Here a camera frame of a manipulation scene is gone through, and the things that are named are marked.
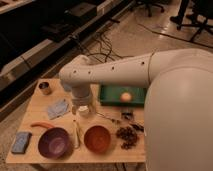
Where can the light blue towel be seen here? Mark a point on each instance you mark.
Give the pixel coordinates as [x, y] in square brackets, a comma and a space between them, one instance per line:
[58, 109]

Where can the metal can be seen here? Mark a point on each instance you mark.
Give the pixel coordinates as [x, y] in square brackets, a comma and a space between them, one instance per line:
[45, 88]

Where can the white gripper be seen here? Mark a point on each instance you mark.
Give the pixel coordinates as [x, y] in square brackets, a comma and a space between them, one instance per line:
[81, 96]

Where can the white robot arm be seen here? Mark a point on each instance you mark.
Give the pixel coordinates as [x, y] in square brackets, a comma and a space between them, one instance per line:
[178, 111]

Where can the green plastic tray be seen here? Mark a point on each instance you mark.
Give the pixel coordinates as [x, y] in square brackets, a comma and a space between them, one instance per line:
[109, 95]

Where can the purple bowl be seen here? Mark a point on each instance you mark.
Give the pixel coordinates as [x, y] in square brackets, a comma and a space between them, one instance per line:
[54, 143]

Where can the orange carrot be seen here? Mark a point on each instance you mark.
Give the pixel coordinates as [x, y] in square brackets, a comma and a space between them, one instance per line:
[42, 124]

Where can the black box on shelf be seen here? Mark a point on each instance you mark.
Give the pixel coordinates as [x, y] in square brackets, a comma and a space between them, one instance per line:
[72, 19]

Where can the white cup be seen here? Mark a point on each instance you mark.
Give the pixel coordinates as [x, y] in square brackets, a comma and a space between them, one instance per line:
[84, 111]

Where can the orange bowl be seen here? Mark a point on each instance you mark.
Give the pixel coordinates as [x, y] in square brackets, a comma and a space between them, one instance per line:
[97, 139]

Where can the blue sponge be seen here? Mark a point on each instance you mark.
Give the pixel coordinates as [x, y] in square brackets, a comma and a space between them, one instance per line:
[21, 142]

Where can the black office chair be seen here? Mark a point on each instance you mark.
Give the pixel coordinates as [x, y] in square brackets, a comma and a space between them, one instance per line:
[202, 11]

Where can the dark small utensil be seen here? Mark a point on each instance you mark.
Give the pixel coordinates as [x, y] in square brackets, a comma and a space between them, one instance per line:
[130, 118]

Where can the brown grape bunch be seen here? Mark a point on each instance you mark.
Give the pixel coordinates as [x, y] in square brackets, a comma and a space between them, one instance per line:
[129, 137]

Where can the orange ball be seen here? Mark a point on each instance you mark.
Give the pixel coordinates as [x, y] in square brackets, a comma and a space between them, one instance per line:
[125, 97]

